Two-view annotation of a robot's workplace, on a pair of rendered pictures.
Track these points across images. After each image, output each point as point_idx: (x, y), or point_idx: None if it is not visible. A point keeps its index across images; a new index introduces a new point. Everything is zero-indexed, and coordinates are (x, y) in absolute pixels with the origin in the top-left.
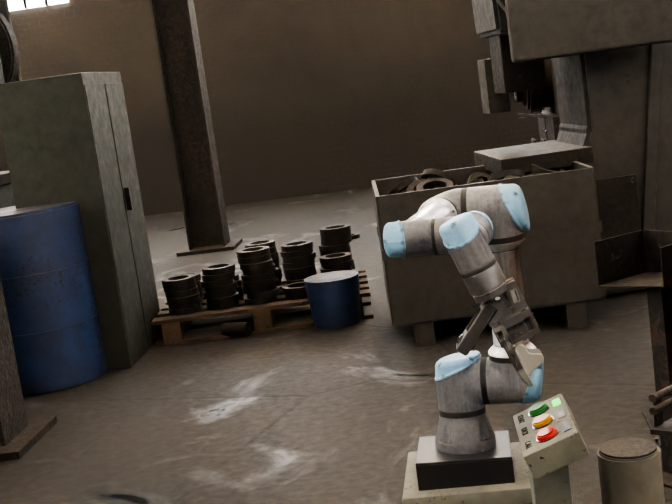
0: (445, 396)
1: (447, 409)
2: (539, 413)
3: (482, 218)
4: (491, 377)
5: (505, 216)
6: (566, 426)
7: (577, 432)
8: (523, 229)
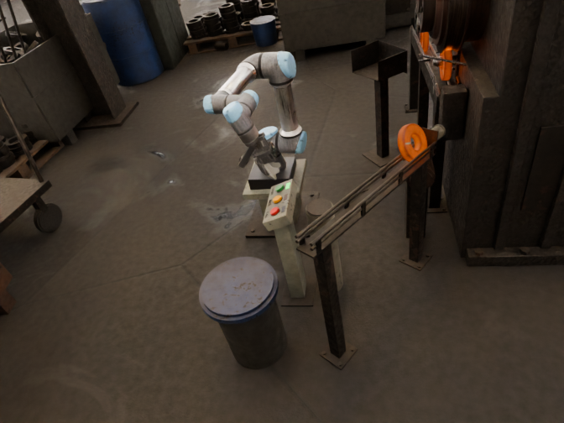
0: None
1: None
2: (279, 191)
3: (249, 97)
4: (279, 143)
5: (279, 72)
6: (283, 208)
7: (285, 215)
8: (290, 78)
